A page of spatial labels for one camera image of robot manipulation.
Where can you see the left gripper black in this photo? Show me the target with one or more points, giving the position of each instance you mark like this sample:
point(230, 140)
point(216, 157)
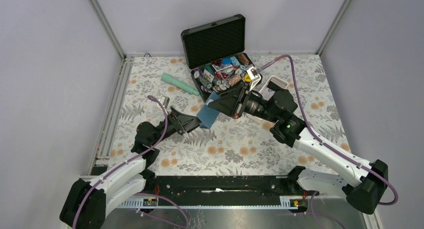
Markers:
point(188, 122)

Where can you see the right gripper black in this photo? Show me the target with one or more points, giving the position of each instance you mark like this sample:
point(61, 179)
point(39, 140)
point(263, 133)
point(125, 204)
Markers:
point(230, 104)

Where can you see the blue leather card holder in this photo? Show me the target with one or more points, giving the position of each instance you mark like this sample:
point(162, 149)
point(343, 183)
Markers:
point(206, 114)

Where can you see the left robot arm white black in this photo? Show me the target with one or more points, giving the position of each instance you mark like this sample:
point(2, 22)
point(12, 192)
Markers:
point(88, 203)

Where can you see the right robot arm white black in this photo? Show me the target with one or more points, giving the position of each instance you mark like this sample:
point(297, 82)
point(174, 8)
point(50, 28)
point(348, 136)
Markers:
point(361, 182)

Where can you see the white plastic card tray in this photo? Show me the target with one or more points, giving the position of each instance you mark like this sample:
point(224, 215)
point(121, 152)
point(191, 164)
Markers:
point(265, 93)

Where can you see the yellow round chip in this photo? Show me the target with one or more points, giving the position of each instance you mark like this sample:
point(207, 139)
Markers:
point(247, 78)

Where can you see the black poker chip case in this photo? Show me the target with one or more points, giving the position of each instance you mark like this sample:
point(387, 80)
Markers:
point(214, 52)

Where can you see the mint green cylindrical device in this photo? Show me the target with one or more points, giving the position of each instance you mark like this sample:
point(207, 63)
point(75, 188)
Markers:
point(167, 78)

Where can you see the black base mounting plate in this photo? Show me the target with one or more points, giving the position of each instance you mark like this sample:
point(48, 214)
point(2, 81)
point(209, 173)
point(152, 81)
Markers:
point(233, 189)

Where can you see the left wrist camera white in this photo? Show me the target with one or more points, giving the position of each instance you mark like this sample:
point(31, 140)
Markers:
point(164, 101)

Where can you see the slotted cable duct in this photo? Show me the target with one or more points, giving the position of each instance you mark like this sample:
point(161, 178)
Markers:
point(150, 203)

